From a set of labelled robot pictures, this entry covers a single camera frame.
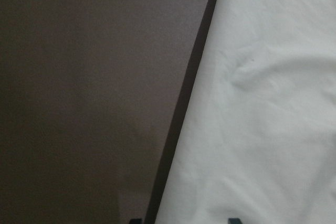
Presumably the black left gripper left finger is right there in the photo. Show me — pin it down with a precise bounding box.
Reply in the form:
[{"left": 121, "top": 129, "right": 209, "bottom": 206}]
[{"left": 130, "top": 218, "right": 142, "bottom": 224}]

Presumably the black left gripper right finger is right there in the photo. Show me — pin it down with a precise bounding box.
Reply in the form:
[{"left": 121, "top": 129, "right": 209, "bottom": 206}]
[{"left": 228, "top": 218, "right": 240, "bottom": 224}]

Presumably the cream long-sleeve cat shirt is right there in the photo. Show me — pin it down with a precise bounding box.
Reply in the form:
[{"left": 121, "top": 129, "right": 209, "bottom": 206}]
[{"left": 155, "top": 0, "right": 335, "bottom": 223}]

